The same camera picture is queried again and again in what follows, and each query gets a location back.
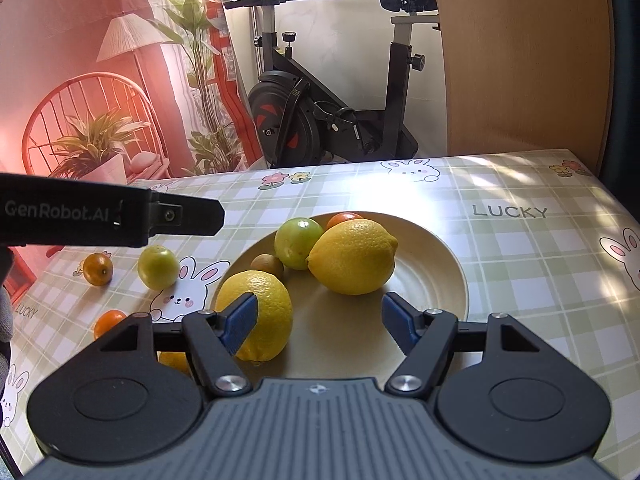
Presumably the black exercise bike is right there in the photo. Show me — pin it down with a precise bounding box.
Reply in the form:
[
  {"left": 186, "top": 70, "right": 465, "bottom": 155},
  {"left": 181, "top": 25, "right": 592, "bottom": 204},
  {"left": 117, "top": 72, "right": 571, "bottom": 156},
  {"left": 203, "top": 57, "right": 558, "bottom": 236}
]
[{"left": 220, "top": 0, "right": 441, "bottom": 170}]

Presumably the printed backdrop cloth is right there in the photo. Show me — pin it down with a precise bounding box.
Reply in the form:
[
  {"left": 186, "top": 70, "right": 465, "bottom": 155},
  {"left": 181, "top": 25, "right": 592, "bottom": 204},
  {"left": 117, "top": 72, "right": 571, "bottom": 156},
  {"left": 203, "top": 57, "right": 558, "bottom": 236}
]
[{"left": 0, "top": 0, "right": 263, "bottom": 306}]

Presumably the cream round plate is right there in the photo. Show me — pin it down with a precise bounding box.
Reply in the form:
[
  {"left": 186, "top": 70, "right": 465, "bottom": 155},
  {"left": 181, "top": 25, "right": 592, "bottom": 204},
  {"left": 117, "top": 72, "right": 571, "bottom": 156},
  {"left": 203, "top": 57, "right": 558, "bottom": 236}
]
[{"left": 209, "top": 211, "right": 471, "bottom": 386}]

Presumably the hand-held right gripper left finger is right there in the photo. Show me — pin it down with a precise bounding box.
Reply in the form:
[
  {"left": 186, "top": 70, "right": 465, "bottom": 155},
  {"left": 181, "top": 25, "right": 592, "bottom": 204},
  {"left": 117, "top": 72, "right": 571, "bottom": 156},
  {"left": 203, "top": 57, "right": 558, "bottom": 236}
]
[{"left": 97, "top": 291, "right": 259, "bottom": 396}]

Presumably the green round fruit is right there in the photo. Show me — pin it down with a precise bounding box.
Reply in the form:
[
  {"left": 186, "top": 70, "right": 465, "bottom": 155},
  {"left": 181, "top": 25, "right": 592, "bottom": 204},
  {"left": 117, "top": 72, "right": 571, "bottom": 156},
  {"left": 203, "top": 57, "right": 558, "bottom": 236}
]
[
  {"left": 137, "top": 245, "right": 181, "bottom": 291},
  {"left": 274, "top": 216, "right": 325, "bottom": 271}
]

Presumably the brown longan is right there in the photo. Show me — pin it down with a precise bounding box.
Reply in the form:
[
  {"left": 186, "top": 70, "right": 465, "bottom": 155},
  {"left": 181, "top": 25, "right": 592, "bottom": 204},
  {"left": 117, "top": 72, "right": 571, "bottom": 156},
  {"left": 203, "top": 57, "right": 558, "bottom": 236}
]
[{"left": 250, "top": 253, "right": 285, "bottom": 281}]

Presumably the wooden panel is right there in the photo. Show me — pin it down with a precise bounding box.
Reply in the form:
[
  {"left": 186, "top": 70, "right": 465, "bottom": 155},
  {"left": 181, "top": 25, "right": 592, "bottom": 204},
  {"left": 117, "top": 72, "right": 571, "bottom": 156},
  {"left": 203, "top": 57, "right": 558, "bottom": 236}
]
[{"left": 430, "top": 0, "right": 616, "bottom": 173}]

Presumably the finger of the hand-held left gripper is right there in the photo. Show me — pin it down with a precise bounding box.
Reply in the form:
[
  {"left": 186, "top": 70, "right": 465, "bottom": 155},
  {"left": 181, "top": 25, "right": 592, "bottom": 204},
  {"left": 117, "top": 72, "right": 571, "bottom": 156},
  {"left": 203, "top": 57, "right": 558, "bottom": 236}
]
[{"left": 0, "top": 172, "right": 225, "bottom": 249}]

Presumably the small dark tangerine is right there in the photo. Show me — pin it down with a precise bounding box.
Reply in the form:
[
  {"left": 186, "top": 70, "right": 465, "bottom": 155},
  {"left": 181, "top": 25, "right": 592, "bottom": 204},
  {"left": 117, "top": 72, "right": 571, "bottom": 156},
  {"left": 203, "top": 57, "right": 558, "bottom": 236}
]
[{"left": 82, "top": 252, "right": 114, "bottom": 287}]

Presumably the yellow lemon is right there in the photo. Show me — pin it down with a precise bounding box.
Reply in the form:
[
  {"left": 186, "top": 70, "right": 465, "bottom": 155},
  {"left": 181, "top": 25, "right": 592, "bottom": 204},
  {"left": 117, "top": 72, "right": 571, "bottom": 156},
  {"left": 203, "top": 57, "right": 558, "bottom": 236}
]
[
  {"left": 214, "top": 270, "right": 294, "bottom": 363},
  {"left": 306, "top": 218, "right": 400, "bottom": 296}
]

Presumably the dark panel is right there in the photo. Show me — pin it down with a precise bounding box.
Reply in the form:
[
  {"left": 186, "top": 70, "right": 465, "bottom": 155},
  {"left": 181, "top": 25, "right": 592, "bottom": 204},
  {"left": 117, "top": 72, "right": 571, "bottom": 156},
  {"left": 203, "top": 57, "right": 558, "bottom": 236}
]
[{"left": 602, "top": 0, "right": 640, "bottom": 206}]

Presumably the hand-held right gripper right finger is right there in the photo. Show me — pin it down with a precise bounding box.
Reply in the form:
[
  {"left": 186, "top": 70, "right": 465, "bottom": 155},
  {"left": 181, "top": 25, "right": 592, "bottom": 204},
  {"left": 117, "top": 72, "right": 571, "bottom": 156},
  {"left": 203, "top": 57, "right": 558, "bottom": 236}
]
[{"left": 381, "top": 291, "right": 543, "bottom": 397}]

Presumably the orange tangerine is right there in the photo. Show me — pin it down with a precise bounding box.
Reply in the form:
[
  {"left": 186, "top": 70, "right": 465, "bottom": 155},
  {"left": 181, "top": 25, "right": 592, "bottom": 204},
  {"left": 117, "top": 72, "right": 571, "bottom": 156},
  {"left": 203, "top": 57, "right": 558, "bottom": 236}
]
[
  {"left": 326, "top": 212, "right": 365, "bottom": 231},
  {"left": 93, "top": 309, "right": 128, "bottom": 341},
  {"left": 157, "top": 351, "right": 193, "bottom": 376}
]

